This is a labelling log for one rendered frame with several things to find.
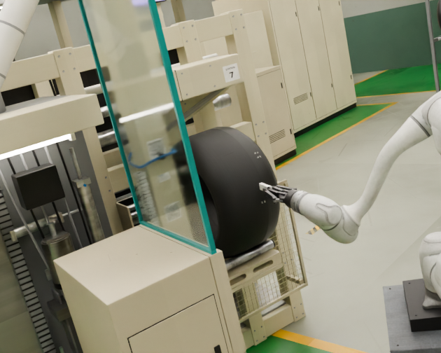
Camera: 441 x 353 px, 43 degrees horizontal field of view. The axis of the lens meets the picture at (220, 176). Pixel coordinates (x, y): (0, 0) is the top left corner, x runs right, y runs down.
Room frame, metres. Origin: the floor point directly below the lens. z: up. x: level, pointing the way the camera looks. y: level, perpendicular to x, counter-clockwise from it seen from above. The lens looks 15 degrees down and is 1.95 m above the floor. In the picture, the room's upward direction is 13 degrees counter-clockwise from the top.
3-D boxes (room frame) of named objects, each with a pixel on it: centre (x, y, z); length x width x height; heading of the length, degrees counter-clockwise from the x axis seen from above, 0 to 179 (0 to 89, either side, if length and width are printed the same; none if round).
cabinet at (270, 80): (7.43, -0.61, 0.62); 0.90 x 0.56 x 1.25; 134
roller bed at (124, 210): (2.75, 0.43, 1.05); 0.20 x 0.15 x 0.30; 120
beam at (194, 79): (2.85, 0.09, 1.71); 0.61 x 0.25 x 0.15; 120
